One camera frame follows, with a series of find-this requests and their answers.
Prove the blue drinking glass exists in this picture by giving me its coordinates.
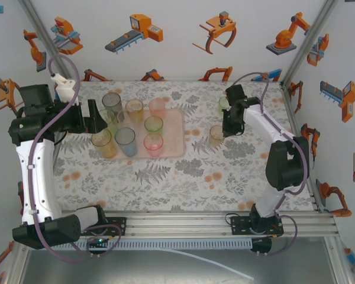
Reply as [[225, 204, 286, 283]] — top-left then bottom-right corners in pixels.
[[114, 127, 138, 158]]

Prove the aluminium frame post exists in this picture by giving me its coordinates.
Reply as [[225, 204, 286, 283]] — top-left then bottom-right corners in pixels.
[[280, 0, 340, 88], [19, 0, 77, 89]]

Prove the amber drinking glass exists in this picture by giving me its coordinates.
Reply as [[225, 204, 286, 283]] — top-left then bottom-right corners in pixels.
[[124, 98, 144, 122], [91, 128, 118, 160]]

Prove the salmon textured drinking glass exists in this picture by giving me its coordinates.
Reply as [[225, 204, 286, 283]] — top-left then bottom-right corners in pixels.
[[148, 98, 167, 118]]

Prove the light green drinking glass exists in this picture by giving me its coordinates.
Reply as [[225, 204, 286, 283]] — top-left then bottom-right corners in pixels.
[[218, 96, 230, 115]]

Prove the white slotted cable duct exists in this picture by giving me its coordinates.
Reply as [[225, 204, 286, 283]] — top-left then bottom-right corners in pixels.
[[28, 238, 254, 251]]

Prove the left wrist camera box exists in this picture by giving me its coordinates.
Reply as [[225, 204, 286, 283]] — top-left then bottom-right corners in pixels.
[[50, 73, 78, 104]]

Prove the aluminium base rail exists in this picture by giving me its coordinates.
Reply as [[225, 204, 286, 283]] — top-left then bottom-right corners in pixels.
[[16, 211, 340, 241]]

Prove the grey smoked drinking glass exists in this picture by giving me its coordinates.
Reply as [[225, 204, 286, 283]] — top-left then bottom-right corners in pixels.
[[102, 92, 122, 113]]

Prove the yellowish drinking glass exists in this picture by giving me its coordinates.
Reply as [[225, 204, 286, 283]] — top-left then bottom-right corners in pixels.
[[209, 124, 227, 148]]

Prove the pink drinking glass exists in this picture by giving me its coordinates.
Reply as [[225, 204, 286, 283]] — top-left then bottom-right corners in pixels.
[[143, 133, 164, 157]]

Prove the black cable bracket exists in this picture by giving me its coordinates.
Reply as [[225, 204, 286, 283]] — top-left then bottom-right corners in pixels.
[[250, 237, 273, 257]]

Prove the floral table cover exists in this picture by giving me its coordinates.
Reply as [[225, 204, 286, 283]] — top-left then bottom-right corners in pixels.
[[51, 80, 317, 212]]

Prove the thin white tube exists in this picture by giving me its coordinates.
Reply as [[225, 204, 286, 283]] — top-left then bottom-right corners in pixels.
[[161, 247, 255, 282]]

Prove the pink plastic tray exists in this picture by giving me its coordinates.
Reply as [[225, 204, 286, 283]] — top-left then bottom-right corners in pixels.
[[102, 108, 186, 160]]

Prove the circuit board with green light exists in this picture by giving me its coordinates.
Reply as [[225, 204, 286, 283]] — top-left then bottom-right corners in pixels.
[[87, 235, 113, 249]]

